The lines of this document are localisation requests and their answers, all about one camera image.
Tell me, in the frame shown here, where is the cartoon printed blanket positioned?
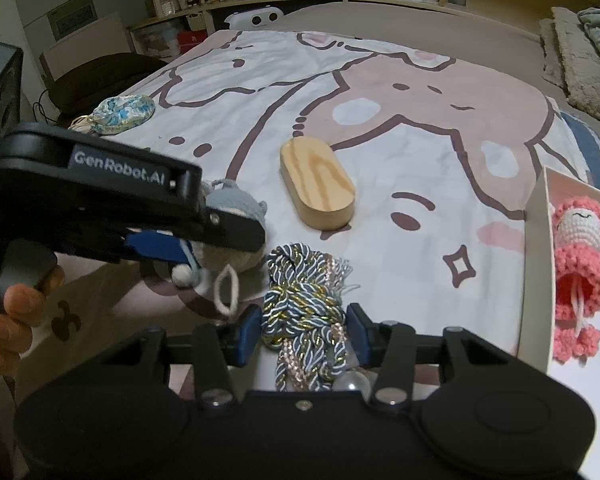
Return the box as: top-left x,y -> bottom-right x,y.
0,29 -> 600,401

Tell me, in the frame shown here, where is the floral drawstring pouch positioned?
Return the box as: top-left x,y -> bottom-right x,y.
69,93 -> 156,137

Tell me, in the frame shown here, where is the oval wooden block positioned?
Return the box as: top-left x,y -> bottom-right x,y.
279,138 -> 356,231

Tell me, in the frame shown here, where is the dark brown cushion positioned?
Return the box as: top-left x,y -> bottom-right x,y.
44,52 -> 169,117

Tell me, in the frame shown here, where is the white device with round eyes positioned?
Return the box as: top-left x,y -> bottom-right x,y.
223,8 -> 285,30

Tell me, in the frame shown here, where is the pink crochet doll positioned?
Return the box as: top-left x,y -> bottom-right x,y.
551,196 -> 600,365

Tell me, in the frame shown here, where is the beige fuzzy pillow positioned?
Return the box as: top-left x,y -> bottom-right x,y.
538,6 -> 600,134

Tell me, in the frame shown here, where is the person's left hand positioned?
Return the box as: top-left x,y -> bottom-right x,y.
0,265 -> 66,377

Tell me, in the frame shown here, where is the clear storage bin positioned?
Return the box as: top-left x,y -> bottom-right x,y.
129,22 -> 179,59

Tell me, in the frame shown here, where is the blue braided rope tassel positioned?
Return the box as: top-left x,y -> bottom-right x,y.
259,242 -> 372,393

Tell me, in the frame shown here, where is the beige flat board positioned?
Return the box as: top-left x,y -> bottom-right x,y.
39,12 -> 127,82

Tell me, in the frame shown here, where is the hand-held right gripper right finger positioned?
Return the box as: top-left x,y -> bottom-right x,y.
346,302 -> 487,407

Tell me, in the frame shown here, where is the grey crochet doll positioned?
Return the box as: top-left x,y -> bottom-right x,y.
171,179 -> 269,317

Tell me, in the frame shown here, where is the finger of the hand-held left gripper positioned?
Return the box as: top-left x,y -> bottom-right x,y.
170,199 -> 267,255
117,231 -> 194,267

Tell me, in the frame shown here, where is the red box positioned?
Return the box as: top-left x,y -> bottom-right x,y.
176,31 -> 209,56

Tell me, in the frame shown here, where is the white cardboard box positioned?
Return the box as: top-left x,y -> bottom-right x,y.
517,164 -> 600,466

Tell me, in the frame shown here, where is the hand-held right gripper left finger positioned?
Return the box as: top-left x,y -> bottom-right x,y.
130,304 -> 264,409

